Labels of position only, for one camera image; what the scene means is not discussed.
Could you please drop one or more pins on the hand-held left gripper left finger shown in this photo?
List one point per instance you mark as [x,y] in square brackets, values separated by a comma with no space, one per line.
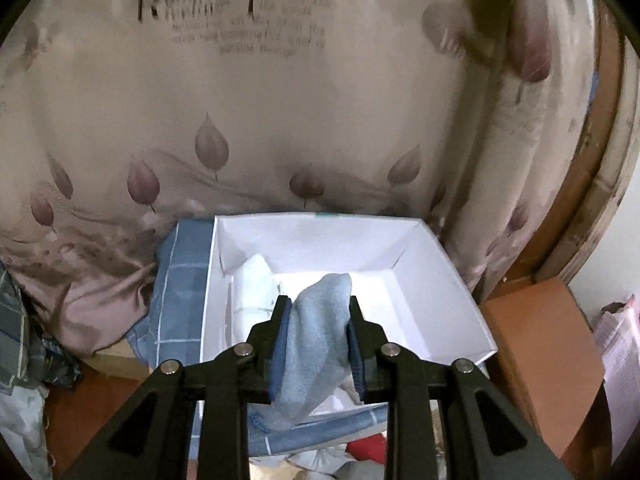
[280,350]

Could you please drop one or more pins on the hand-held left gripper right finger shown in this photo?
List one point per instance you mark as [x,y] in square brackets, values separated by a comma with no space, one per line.
[356,355]

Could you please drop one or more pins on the light blue underwear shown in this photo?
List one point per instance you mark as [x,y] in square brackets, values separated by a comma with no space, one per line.
[320,340]

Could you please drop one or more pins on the red underwear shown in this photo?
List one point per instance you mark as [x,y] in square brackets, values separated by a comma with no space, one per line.
[367,447]

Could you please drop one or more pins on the white cardboard box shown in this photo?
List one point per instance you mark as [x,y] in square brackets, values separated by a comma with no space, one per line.
[325,245]

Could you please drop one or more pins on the blue checked cloth cover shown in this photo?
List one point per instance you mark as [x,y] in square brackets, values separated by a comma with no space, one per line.
[185,285]

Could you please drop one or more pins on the beige cardboard box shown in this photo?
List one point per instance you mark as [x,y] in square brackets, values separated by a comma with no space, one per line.
[120,362]

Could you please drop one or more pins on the brown cardboard box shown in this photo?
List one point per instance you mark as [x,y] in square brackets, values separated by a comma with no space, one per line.
[540,360]

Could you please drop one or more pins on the dark blue printed bag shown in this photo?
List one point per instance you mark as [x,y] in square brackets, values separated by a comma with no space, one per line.
[55,365]

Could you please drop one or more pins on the leaf print curtain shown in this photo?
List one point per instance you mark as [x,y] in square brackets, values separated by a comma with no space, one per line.
[300,110]

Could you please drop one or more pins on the grey plaid blanket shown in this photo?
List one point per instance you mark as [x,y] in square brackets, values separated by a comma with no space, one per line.
[10,320]

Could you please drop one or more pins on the white crumpled cloth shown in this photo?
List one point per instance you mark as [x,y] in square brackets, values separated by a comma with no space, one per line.
[20,430]

